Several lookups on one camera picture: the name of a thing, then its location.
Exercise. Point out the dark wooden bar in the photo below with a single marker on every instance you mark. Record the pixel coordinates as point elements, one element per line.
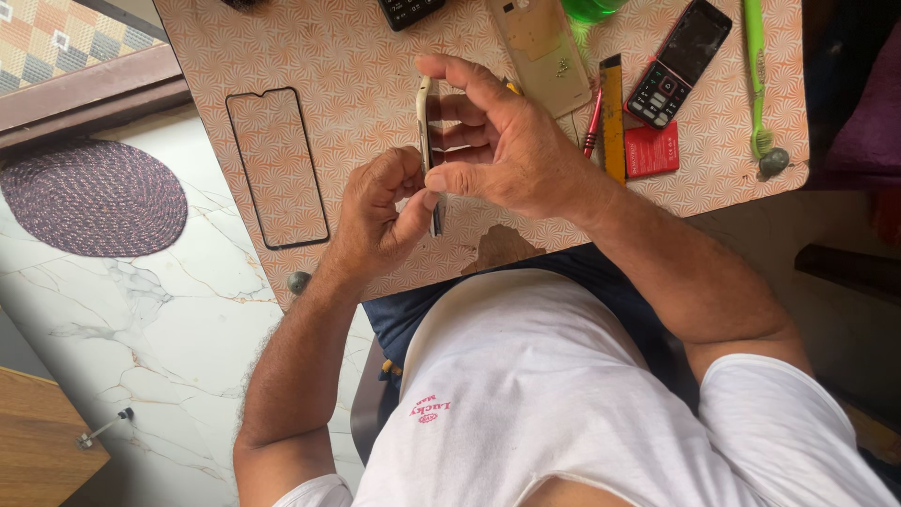
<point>848,273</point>

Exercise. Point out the black-rimmed screen glass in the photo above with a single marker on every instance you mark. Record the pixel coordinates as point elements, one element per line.
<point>278,169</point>

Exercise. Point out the yellow flat tool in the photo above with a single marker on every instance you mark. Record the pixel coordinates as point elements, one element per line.
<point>613,120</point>

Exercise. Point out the small yellow tool tip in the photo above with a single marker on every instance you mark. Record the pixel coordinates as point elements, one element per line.
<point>513,88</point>

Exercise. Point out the white t-shirt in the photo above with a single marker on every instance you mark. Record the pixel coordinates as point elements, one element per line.
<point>563,394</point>

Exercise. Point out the person's right hand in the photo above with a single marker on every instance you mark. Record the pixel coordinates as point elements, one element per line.
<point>528,155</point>

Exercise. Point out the person's left hand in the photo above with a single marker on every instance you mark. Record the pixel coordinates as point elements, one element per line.
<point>366,218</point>

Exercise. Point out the green plastic bottle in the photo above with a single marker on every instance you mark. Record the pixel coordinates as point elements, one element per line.
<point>591,8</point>

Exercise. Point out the gold phone back cover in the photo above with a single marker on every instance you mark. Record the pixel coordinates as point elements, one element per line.
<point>538,49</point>

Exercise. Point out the red phone battery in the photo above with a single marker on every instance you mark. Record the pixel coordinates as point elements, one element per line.
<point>651,149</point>

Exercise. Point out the brown wooden furniture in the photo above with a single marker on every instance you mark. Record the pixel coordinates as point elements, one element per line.
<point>42,443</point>

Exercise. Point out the purple cloth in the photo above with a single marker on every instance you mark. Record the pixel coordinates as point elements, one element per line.
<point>869,120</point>

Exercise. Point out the red screwdriver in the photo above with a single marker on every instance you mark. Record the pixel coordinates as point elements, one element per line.
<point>593,130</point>

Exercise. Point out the grey chair seat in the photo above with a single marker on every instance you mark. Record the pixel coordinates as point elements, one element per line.
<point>367,415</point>

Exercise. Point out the round purple woven mat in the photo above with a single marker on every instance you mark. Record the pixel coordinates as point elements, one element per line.
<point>91,197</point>

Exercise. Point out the grey round knob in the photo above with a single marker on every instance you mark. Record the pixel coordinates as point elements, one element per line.
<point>774,163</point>
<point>298,282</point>

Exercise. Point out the red and black keypad phone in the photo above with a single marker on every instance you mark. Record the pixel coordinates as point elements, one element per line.
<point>679,63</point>

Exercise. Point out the metal latch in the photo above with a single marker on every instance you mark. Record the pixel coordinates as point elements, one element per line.
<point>104,427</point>

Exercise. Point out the green toothbrush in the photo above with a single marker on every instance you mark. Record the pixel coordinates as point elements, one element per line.
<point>756,70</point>

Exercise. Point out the gold mobile phone body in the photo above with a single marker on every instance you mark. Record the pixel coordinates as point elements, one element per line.
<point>424,120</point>

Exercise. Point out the cluster of small screws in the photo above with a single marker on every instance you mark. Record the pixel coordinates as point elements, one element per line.
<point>563,67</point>

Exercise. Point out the blue trousers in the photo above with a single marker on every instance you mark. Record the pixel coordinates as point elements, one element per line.
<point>415,310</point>

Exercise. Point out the brown wooden door sill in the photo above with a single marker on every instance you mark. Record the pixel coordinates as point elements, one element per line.
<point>84,93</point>

